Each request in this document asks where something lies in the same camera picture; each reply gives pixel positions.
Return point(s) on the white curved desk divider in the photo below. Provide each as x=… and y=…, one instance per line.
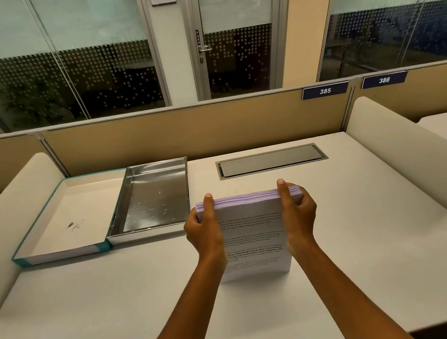
x=9, y=228
x=405, y=147

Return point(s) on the dotted glass wall panel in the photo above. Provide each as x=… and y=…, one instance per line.
x=394, y=30
x=111, y=67

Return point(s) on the person's right forearm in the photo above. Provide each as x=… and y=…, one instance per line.
x=352, y=306

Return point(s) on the green potted plant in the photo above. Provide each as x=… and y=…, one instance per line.
x=34, y=104

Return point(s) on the black door label strip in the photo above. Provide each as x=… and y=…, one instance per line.
x=198, y=37

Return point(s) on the wide beige partition panel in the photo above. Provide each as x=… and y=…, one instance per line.
x=202, y=131

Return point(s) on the person's left hand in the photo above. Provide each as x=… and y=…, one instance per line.
x=207, y=235

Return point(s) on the stack of printed paper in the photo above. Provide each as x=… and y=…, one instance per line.
x=253, y=237

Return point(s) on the blue number plate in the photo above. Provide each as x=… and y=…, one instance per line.
x=325, y=90
x=384, y=80

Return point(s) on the teal box with silver interior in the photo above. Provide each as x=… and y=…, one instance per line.
x=153, y=197

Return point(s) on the person's left forearm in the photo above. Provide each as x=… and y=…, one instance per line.
x=183, y=328

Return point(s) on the person's right hand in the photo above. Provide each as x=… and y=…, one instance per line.
x=299, y=219

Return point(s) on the glass door with metal frame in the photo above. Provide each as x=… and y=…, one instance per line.
x=240, y=50

